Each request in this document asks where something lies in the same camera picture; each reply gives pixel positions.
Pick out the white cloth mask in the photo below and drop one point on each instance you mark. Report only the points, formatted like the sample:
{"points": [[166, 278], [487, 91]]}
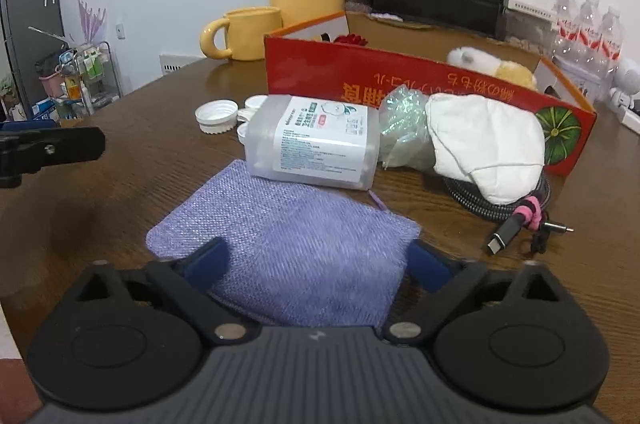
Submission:
{"points": [[490, 144]]}

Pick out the yellow ceramic mug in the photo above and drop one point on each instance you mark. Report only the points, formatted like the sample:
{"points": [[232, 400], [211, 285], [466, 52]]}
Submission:
{"points": [[239, 34]]}

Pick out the water bottle right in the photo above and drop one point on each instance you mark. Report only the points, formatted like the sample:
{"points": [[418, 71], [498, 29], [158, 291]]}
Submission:
{"points": [[611, 42]]}

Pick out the white yellow plush toy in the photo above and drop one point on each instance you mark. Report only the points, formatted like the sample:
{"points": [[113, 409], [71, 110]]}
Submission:
{"points": [[484, 63]]}

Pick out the purple woven cloth bag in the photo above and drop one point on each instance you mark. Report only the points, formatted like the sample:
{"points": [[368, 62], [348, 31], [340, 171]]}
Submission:
{"points": [[298, 255]]}

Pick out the small white jar lid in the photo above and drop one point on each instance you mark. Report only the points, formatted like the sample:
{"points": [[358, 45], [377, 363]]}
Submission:
{"points": [[245, 115]]}

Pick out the red fabric rose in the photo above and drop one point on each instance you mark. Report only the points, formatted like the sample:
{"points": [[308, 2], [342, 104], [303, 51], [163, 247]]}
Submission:
{"points": [[351, 39]]}

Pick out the clear seed container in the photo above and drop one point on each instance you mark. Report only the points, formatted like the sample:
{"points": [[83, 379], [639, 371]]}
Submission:
{"points": [[528, 27]]}

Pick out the red cardboard box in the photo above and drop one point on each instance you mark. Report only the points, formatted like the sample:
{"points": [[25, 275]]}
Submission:
{"points": [[303, 60]]}

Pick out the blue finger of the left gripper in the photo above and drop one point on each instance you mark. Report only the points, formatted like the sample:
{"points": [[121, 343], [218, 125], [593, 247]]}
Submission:
{"points": [[38, 124]]}

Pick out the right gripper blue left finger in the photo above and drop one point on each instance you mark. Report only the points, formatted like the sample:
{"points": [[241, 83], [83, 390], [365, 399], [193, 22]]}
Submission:
{"points": [[185, 283]]}

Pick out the white ribbed bottle cap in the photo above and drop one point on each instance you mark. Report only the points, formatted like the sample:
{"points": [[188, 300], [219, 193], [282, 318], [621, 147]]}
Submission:
{"points": [[216, 117]]}

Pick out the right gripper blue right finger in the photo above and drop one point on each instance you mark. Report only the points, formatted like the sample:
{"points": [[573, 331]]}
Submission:
{"points": [[450, 283]]}

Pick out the wire shelf rack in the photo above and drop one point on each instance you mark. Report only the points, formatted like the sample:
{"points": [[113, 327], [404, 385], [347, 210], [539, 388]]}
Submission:
{"points": [[80, 79]]}

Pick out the white charger adapter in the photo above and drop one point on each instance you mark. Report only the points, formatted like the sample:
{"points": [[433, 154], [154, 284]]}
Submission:
{"points": [[629, 119]]}

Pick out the water bottle middle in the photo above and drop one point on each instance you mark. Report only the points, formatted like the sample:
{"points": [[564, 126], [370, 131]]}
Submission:
{"points": [[589, 37]]}

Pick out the iridescent plastic bag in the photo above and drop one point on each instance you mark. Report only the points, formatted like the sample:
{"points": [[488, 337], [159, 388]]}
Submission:
{"points": [[404, 137]]}

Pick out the white wall heater panel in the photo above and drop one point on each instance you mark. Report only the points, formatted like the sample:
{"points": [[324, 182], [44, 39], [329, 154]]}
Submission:
{"points": [[173, 62]]}

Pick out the water bottle left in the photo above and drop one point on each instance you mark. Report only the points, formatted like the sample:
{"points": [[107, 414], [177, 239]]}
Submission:
{"points": [[566, 26]]}

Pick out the water bottle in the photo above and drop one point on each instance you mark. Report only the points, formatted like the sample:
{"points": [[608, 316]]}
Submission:
{"points": [[589, 37], [566, 26], [611, 42]]}

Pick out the white robot toy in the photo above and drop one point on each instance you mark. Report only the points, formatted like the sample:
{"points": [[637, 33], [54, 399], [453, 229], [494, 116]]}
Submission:
{"points": [[625, 85]]}

